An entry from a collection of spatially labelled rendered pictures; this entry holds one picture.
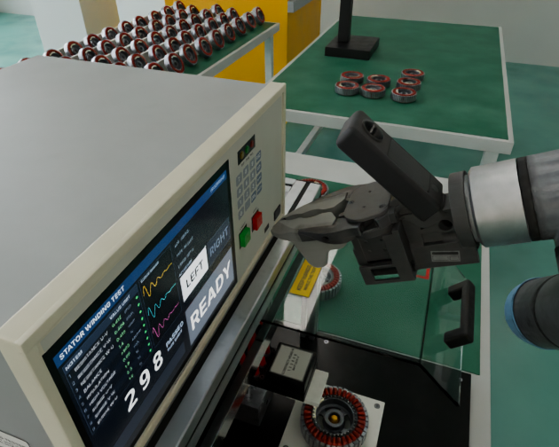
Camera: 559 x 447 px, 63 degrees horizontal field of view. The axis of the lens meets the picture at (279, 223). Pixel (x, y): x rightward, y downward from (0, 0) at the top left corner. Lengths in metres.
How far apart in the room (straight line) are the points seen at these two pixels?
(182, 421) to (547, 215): 0.37
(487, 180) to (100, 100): 0.43
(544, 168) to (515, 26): 5.25
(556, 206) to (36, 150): 0.46
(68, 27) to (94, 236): 4.12
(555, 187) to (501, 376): 1.66
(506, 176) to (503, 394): 1.61
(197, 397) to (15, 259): 0.23
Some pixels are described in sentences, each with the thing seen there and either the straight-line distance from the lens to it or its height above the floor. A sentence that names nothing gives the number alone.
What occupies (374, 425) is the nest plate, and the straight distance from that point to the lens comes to 0.87.
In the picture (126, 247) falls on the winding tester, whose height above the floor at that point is 1.32.
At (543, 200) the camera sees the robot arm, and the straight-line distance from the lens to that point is 0.42.
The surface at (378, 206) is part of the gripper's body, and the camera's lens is 0.45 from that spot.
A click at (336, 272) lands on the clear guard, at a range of 0.68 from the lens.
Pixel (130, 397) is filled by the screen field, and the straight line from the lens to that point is 0.42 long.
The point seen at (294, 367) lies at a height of 0.92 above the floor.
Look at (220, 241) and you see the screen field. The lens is 0.49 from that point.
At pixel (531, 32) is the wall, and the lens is 5.69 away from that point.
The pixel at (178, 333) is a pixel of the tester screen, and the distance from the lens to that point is 0.46.
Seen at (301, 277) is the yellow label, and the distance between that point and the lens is 0.67.
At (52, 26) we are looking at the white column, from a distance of 4.55.
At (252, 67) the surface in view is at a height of 0.26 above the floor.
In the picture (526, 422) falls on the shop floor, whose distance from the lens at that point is 1.96.
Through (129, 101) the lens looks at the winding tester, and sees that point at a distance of 0.58.
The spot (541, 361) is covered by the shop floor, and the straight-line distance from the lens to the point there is 2.17.
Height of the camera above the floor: 1.52
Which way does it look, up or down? 36 degrees down
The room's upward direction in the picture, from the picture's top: straight up
